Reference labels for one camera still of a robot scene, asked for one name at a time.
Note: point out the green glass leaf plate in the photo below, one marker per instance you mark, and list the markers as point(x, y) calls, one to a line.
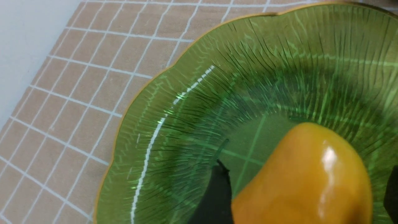
point(237, 90)

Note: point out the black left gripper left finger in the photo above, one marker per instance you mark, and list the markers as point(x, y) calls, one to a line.
point(215, 205)

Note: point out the yellow orange mango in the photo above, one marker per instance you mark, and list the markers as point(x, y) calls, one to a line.
point(313, 176)

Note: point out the beige checkered tablecloth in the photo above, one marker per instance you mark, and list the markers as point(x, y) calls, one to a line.
point(57, 143)

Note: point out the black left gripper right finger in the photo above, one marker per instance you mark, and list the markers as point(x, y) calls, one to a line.
point(391, 195)

